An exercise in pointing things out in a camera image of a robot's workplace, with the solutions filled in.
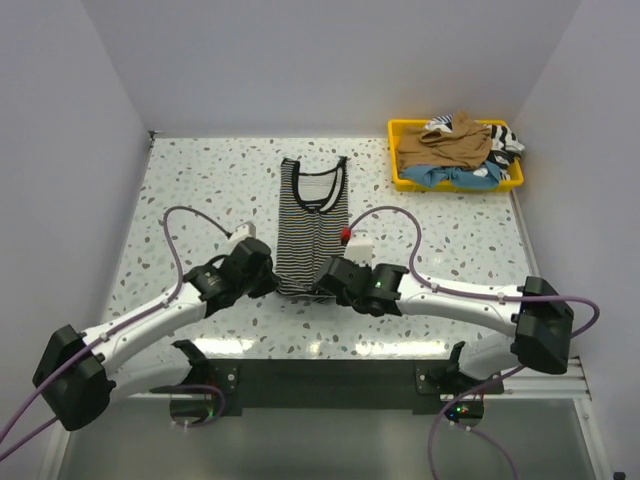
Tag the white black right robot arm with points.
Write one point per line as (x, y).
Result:
(529, 324)

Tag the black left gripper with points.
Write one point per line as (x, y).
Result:
(270, 283)

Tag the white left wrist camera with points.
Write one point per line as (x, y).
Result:
(242, 232)

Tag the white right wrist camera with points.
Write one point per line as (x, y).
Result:
(358, 246)

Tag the tan tank top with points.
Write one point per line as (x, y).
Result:
(466, 143)

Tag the yellow plastic bin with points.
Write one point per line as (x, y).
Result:
(395, 130)

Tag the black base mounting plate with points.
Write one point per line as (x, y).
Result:
(229, 387)

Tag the blue tank top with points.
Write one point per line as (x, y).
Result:
(484, 178)

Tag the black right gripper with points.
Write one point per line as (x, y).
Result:
(343, 301)

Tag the aluminium frame rail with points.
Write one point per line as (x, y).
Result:
(527, 384)

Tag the navy white striped tank top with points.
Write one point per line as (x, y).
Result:
(506, 148)

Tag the black white striped tank top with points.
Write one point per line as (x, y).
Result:
(313, 210)

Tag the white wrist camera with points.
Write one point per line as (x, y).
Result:
(358, 246)
(242, 232)

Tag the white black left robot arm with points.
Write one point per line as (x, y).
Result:
(74, 373)

